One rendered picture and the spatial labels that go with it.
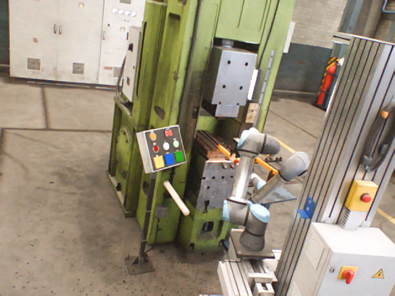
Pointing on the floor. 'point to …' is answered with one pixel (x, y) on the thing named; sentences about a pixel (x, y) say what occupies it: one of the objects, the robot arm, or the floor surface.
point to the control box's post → (147, 213)
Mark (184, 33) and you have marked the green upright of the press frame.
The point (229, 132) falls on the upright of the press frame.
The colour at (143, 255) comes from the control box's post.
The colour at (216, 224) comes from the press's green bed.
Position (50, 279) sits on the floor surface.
